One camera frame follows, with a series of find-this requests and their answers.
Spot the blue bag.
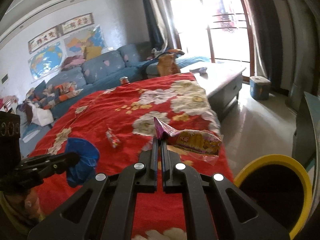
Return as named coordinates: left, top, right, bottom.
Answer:
left=65, top=138, right=100, bottom=187

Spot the purple snack bag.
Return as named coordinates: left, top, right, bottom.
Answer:
left=153, top=117, right=222, bottom=165

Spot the small red candy wrapper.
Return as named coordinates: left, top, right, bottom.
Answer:
left=106, top=128, right=121, bottom=148

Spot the yellow rimmed black trash bin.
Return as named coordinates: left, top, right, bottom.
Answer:
left=234, top=154, right=312, bottom=239

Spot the person left hand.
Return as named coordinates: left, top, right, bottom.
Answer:
left=5, top=189, right=44, bottom=219

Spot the patchwork blanket on sofa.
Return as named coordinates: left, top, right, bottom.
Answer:
left=25, top=81, right=83, bottom=109

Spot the red floral blanket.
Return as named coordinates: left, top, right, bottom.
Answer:
left=30, top=73, right=233, bottom=239

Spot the world map poster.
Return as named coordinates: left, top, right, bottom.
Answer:
left=28, top=42, right=64, bottom=81

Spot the tv console cabinet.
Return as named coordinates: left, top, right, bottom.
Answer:
left=292, top=92, right=319, bottom=180

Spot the pink clothes pile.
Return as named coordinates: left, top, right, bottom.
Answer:
left=61, top=55, right=86, bottom=71

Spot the dark wooden coffee table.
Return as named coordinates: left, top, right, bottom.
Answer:
left=181, top=61, right=246, bottom=121

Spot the red drink can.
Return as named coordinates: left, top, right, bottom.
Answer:
left=120, top=76, right=130, bottom=85

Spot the blue storage stool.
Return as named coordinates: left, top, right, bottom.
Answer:
left=249, top=76, right=271, bottom=100

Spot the yellow cushion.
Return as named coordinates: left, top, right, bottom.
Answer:
left=84, top=46, right=103, bottom=61

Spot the china map poster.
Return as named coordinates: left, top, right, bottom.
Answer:
left=63, top=25, right=106, bottom=57

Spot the folded paper on table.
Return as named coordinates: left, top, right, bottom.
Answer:
left=189, top=67, right=207, bottom=75

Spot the blue sectional sofa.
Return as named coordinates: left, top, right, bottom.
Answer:
left=18, top=43, right=211, bottom=120

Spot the dark grey right curtain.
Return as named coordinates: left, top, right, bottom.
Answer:
left=247, top=0, right=283, bottom=90

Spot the blue left curtain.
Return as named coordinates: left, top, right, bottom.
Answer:
left=143, top=0, right=176, bottom=51

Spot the grey standing air conditioner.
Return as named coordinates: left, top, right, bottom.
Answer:
left=286, top=0, right=319, bottom=112

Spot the left embroidery wall picture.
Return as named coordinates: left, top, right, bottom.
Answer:
left=28, top=25, right=59, bottom=54

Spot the embroidery wall picture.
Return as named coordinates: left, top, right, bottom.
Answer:
left=28, top=25, right=59, bottom=54
left=59, top=12, right=94, bottom=35

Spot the right embroidery wall picture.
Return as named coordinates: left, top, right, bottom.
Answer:
left=59, top=12, right=94, bottom=35

